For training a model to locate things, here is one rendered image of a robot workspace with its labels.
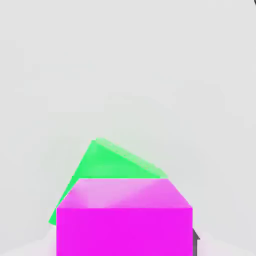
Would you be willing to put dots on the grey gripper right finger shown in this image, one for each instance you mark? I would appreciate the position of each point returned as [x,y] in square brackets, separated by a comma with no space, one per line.
[196,246]

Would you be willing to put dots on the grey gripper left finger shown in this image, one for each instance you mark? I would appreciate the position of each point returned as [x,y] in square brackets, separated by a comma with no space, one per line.
[50,246]

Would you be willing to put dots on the small magenta cube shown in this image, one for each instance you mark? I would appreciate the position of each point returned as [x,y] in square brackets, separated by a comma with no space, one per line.
[124,230]

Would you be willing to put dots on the small green cube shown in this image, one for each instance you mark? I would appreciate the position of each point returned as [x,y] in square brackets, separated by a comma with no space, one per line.
[106,164]

